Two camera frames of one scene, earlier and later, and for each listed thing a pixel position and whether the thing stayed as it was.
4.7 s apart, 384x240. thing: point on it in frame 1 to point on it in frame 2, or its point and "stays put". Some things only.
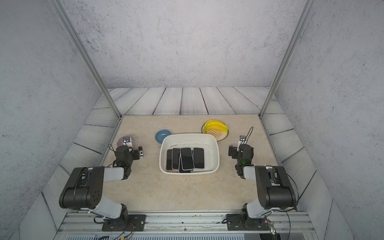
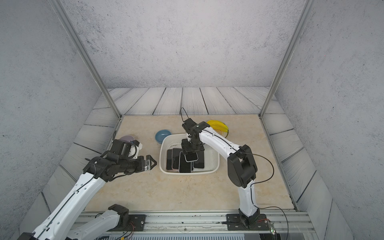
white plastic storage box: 209,142 stays put
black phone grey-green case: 198,157 stays put
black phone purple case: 175,156 stays put
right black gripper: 233,149 to 185,148
